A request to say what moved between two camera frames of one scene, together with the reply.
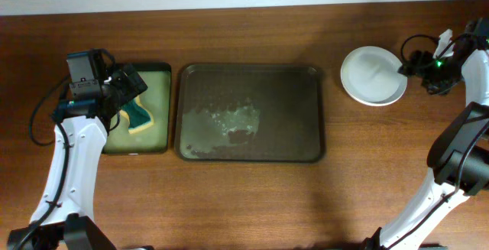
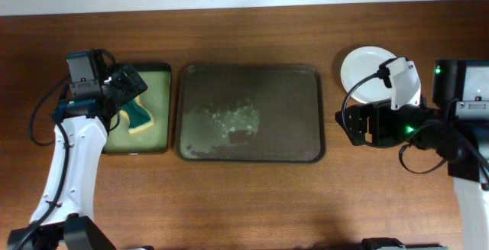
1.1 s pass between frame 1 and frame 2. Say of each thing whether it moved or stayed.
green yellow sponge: stayed
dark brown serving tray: stayed
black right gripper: moved
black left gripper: stayed
